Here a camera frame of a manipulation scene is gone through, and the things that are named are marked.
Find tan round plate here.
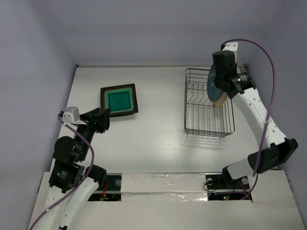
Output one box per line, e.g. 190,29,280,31
214,92,228,108

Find dark patterned round plate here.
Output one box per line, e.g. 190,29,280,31
207,64,223,102

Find metal rail on right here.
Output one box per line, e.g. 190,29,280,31
239,63,278,171

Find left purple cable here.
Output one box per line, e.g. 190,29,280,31
27,114,95,230

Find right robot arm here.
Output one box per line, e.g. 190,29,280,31
213,50,298,188

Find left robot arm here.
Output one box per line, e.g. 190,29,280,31
29,107,110,230

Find teal square plate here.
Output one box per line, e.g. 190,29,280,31
100,83,139,117

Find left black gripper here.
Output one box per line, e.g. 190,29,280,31
76,106,111,159

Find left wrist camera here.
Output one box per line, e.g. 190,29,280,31
59,107,80,124

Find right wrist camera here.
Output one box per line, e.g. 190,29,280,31
221,42,238,59

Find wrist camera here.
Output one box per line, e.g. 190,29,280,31
59,107,80,124
221,42,238,59

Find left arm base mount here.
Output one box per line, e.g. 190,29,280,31
103,174,122,194

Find wire dish rack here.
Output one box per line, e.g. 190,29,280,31
184,68,235,139

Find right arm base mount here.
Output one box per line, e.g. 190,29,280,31
205,174,250,191

